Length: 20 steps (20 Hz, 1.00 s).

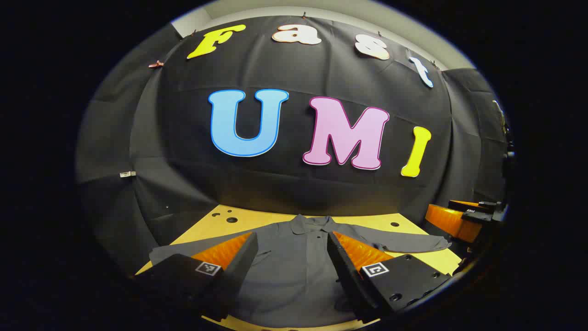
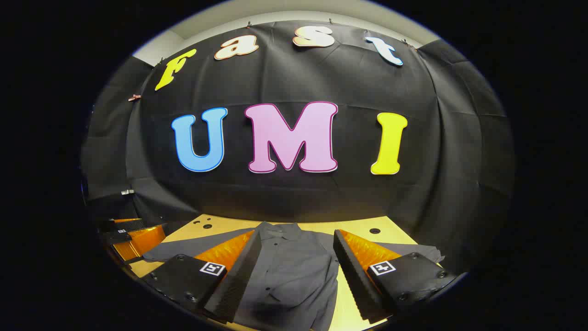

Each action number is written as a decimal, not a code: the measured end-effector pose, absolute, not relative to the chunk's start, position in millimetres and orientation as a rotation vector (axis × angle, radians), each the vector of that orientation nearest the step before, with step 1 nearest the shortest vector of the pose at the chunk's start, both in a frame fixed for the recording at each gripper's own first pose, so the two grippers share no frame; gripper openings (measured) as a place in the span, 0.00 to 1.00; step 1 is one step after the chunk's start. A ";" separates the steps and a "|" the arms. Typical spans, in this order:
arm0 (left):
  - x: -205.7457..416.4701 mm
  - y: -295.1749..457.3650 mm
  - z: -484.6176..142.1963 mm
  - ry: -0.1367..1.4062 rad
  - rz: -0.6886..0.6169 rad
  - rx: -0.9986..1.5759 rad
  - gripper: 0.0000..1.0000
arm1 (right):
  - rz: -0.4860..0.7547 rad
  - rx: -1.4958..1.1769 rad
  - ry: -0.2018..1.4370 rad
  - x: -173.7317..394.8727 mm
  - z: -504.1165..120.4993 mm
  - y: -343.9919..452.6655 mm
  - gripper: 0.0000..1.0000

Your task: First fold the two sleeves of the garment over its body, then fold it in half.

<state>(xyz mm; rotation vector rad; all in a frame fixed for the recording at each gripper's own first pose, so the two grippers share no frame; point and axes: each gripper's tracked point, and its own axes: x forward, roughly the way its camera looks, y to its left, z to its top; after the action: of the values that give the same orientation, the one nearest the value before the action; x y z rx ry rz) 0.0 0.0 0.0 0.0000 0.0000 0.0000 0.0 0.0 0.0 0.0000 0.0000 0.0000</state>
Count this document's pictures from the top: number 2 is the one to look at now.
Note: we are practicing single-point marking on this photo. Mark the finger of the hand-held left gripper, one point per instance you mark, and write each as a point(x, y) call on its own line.
point(138, 241)
point(124, 225)

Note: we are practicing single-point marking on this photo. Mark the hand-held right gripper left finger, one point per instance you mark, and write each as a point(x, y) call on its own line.
point(239, 276)

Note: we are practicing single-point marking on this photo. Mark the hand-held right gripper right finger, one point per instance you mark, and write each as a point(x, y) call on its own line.
point(353, 280)

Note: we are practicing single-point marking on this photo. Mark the grey button shirt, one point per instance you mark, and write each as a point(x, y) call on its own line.
point(294, 266)

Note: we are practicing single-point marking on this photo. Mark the black backdrop cloth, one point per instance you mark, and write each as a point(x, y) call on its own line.
point(321, 197)

